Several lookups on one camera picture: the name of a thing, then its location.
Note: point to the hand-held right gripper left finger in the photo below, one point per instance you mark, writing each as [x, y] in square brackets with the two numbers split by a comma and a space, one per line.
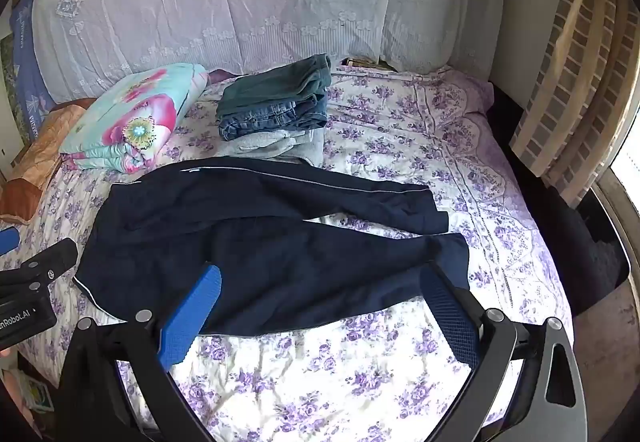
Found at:
[190, 317]

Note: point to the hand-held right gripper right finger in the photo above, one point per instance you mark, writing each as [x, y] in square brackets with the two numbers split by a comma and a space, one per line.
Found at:
[450, 317]

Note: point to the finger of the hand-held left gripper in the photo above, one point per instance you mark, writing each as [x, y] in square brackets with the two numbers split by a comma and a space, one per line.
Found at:
[7, 241]
[50, 259]

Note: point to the navy blue pants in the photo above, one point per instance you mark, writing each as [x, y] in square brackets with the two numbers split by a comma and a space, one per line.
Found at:
[250, 247]

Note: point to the folded green pants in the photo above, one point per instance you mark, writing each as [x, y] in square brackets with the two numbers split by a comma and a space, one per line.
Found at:
[270, 89]

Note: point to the colourful printed paper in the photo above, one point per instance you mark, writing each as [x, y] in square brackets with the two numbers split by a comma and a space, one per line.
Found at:
[30, 392]

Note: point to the purple floral bedsheet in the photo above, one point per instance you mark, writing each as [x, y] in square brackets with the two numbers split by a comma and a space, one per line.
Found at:
[350, 372]

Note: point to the black bedside furniture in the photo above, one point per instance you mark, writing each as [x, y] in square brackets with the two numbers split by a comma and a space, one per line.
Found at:
[590, 242]

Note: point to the folded floral quilt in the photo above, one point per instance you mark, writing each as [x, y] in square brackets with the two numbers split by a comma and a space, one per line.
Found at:
[135, 116]

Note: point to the blue printed box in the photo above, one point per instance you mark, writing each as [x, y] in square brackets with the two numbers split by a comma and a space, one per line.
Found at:
[30, 71]

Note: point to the folded grey sweatpants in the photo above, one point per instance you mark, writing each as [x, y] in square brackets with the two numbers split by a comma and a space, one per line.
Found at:
[270, 144]

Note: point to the folded blue jeans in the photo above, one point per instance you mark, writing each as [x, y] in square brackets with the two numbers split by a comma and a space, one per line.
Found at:
[265, 119]

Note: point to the beige checked curtain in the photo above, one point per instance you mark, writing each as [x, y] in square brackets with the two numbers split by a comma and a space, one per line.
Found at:
[565, 96]

